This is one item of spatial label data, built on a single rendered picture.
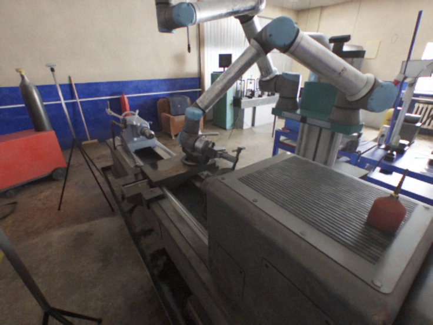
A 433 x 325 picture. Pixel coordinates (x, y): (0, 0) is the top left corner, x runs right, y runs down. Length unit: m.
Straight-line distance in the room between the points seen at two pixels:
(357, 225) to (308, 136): 1.35
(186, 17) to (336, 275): 1.06
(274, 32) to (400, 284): 0.94
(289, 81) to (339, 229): 1.30
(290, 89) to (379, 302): 1.45
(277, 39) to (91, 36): 4.63
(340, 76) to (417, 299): 0.91
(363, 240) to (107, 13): 5.41
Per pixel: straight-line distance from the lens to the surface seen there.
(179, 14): 1.09
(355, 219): 0.65
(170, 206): 1.42
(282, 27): 1.07
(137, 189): 1.59
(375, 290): 0.52
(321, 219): 0.61
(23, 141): 3.91
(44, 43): 5.29
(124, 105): 5.28
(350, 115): 1.48
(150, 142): 2.40
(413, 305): 0.61
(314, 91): 1.76
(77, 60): 5.29
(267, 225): 0.57
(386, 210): 0.62
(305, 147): 1.93
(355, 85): 1.26
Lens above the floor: 1.70
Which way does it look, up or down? 26 degrees down
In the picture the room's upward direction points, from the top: straight up
